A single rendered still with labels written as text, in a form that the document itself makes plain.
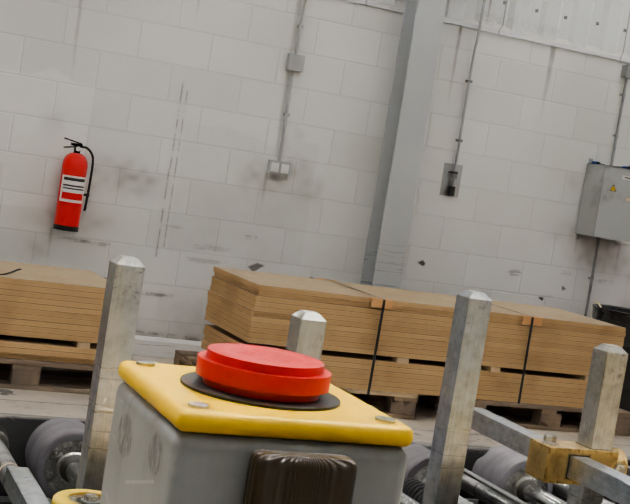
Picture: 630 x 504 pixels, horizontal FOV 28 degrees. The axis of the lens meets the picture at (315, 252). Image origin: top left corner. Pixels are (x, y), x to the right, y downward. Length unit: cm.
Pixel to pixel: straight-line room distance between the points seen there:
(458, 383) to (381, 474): 131
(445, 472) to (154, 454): 134
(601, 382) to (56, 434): 79
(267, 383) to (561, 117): 861
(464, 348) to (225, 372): 131
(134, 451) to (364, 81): 787
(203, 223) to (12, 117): 133
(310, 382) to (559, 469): 142
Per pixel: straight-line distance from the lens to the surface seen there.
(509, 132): 873
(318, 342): 156
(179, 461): 33
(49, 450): 190
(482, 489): 215
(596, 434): 179
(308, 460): 34
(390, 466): 36
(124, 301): 148
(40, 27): 761
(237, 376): 36
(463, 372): 166
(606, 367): 178
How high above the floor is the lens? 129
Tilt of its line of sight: 4 degrees down
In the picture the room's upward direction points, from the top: 9 degrees clockwise
